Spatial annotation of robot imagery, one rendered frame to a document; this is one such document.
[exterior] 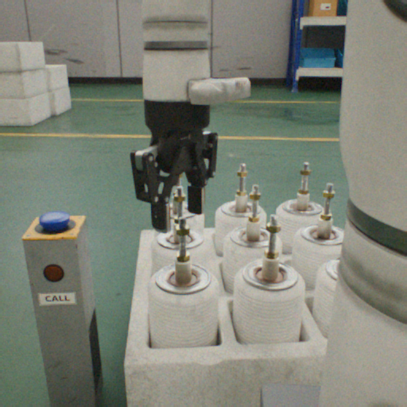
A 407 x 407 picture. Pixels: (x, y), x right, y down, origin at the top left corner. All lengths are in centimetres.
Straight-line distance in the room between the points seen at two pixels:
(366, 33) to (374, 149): 5
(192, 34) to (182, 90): 6
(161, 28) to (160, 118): 9
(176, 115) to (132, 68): 539
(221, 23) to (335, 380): 553
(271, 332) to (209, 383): 10
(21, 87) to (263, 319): 270
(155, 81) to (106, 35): 546
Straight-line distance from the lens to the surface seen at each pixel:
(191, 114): 45
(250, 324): 58
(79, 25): 601
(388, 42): 18
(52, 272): 59
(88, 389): 71
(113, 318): 93
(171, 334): 56
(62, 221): 58
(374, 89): 18
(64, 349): 66
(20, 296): 106
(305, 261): 70
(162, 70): 45
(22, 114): 310
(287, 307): 56
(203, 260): 66
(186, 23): 45
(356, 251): 20
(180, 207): 65
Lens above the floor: 55
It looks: 21 degrees down
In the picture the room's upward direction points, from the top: straight up
